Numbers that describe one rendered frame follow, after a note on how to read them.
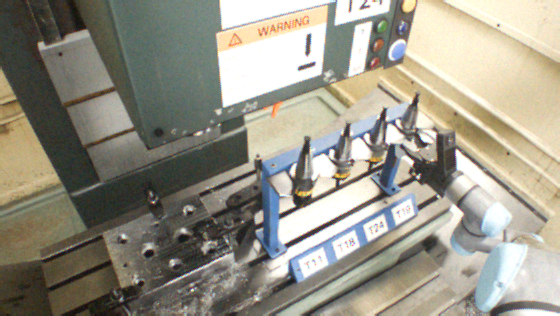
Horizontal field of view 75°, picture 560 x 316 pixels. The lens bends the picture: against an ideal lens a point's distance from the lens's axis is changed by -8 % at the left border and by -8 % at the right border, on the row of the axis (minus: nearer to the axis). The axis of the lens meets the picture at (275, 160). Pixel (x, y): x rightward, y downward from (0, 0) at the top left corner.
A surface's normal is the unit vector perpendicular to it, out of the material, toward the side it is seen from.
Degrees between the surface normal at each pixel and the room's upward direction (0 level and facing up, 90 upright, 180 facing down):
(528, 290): 30
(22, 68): 90
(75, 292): 0
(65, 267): 0
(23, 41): 90
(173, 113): 90
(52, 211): 0
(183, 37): 90
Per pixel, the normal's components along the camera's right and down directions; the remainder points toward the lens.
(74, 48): 0.52, 0.63
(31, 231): 0.01, -0.70
